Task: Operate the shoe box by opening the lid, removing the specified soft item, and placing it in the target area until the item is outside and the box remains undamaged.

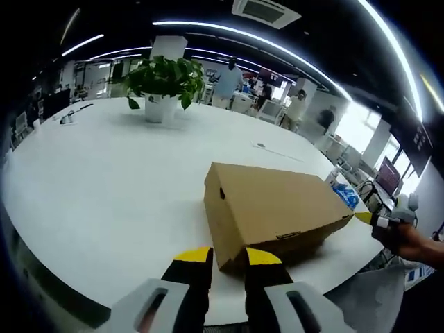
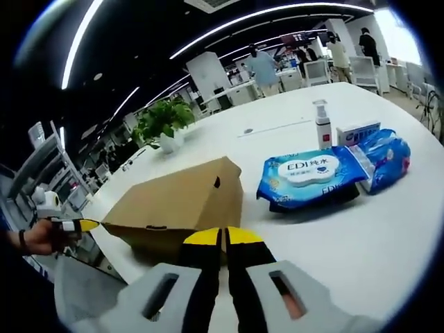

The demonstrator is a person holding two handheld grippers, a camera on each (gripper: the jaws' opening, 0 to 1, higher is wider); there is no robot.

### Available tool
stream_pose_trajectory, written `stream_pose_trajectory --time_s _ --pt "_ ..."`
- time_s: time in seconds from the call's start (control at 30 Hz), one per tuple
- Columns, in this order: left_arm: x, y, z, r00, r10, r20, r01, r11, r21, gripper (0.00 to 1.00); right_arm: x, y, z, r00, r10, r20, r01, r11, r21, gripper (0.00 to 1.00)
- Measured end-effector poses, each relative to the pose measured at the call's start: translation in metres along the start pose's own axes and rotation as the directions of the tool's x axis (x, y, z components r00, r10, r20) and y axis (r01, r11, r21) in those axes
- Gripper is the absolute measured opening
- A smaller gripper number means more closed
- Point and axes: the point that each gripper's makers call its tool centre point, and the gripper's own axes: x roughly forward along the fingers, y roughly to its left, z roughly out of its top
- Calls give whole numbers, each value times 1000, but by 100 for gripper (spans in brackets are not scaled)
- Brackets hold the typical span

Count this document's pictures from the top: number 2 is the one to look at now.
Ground white pump bottle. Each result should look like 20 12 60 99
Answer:
311 99 334 150

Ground ceiling air vent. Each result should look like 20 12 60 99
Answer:
183 0 244 14

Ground potted green plant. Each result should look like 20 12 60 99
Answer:
131 99 196 155

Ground ceiling light strip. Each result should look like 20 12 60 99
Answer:
169 3 375 60
61 0 105 90

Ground grey metal shelf rack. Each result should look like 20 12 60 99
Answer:
6 119 84 209

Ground blue floral tissue pack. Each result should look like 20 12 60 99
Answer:
359 128 412 195

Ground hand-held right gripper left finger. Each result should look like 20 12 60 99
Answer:
71 227 223 333

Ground brown cardboard shoe box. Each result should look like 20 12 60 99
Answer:
102 155 244 264

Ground table cable slot cover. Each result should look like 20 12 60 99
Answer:
237 119 313 139

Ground white office chair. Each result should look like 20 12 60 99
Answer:
304 59 332 87
348 55 382 95

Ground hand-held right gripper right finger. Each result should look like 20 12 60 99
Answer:
224 225 368 333

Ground black tangled cables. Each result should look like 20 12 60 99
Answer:
418 88 444 135

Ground blue wet wipes pack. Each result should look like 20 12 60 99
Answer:
256 149 368 209

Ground white office desk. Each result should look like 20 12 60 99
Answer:
199 81 259 112

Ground small white carton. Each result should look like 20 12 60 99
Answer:
335 121 382 147

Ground grey mesh office chair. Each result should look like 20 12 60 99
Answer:
53 256 131 325

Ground person's left hand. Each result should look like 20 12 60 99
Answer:
26 219 83 257

